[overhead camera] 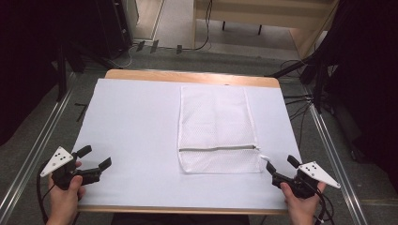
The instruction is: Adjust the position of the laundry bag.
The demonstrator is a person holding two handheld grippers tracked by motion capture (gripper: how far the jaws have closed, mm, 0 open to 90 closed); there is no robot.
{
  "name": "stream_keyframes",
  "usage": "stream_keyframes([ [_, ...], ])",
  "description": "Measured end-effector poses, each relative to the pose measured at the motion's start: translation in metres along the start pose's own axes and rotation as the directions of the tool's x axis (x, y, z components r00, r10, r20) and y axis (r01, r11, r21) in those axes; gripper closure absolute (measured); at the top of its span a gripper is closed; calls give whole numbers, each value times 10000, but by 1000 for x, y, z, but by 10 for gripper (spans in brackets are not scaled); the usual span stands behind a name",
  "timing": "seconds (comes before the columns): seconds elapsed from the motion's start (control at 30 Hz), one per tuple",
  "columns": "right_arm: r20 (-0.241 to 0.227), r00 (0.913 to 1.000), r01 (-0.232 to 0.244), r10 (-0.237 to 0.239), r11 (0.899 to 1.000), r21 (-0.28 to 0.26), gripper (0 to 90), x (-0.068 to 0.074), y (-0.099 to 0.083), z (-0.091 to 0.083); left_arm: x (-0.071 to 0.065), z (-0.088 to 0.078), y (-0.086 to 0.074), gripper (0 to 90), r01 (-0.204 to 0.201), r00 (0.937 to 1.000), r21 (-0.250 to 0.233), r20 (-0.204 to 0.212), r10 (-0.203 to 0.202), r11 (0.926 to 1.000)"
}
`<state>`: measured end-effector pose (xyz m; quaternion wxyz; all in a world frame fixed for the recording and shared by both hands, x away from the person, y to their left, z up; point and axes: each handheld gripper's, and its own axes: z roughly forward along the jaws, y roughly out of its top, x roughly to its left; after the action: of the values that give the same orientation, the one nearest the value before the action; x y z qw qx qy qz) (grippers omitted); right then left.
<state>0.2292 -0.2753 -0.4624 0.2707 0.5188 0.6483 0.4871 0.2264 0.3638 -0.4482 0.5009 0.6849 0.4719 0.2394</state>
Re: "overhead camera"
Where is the white table cover sheet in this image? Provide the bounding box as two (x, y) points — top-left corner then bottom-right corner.
(72, 78), (303, 211)

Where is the black curtain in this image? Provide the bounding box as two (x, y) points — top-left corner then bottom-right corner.
(318, 0), (398, 195)
(0, 0), (104, 148)

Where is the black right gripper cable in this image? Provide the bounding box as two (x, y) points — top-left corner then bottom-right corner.
(311, 186), (336, 225)

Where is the black floor cable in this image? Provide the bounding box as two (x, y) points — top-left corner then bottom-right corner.
(181, 0), (214, 53)

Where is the black cabinet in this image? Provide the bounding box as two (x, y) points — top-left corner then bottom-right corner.
(95, 0), (134, 60)

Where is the person's left hand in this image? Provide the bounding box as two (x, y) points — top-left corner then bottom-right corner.
(46, 175), (86, 225)

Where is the metal floor rail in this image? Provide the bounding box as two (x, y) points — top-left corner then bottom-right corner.
(0, 72), (78, 221)
(308, 101), (369, 225)

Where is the person's dark clothing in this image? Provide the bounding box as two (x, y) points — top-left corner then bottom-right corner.
(110, 213), (252, 225)

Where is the light wooden bench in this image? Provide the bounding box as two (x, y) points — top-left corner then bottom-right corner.
(191, 0), (341, 60)

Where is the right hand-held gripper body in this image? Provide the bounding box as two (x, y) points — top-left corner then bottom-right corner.
(271, 160), (342, 200)

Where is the black metal stand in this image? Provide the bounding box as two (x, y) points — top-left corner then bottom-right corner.
(54, 38), (114, 102)
(266, 51), (332, 115)

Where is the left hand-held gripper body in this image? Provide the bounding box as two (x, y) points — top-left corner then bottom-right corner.
(39, 145), (101, 191)

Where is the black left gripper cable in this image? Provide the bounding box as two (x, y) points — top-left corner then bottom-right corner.
(36, 162), (56, 225)

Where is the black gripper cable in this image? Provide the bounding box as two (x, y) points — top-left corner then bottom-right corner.
(311, 186), (336, 225)
(36, 162), (56, 225)

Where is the person's right hand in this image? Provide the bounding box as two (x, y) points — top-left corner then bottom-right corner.
(280, 182), (328, 225)

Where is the bundle of black floor cables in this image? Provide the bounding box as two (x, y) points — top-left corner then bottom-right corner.
(280, 59), (317, 149)

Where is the white mesh laundry bag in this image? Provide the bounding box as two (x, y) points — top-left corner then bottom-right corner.
(176, 85), (270, 174)

